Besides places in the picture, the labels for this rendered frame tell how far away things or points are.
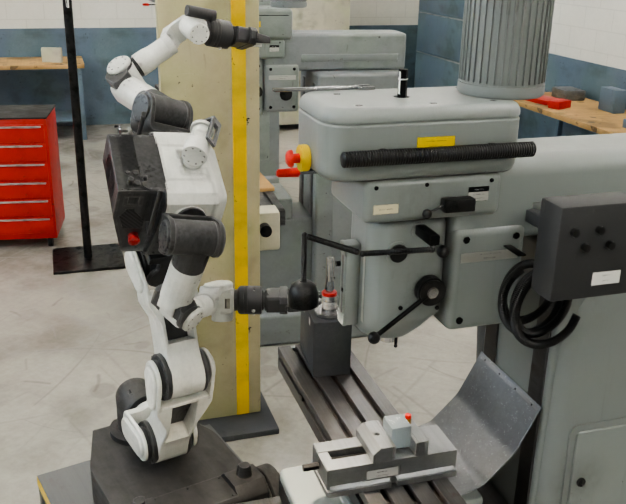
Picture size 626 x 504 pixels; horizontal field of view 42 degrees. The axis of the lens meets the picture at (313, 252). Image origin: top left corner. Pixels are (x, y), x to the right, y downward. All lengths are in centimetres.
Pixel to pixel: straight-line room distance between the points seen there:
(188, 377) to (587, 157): 126
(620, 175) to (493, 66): 44
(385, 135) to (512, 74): 33
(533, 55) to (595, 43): 655
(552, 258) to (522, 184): 27
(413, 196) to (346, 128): 23
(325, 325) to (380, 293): 59
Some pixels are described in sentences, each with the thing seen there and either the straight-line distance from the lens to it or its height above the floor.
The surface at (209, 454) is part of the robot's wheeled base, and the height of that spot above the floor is 57.
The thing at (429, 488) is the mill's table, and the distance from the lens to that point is 212.
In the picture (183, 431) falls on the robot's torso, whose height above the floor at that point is 74.
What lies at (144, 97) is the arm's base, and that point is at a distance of 231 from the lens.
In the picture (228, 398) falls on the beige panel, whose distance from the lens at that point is 407.
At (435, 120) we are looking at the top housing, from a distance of 179.
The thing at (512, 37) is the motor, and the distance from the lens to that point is 189.
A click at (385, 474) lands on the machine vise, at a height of 98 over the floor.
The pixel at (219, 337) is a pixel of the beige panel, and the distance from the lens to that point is 390.
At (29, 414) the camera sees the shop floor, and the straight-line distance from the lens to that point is 437.
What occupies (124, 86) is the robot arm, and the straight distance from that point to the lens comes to 250.
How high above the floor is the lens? 221
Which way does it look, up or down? 21 degrees down
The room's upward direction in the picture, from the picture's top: 1 degrees clockwise
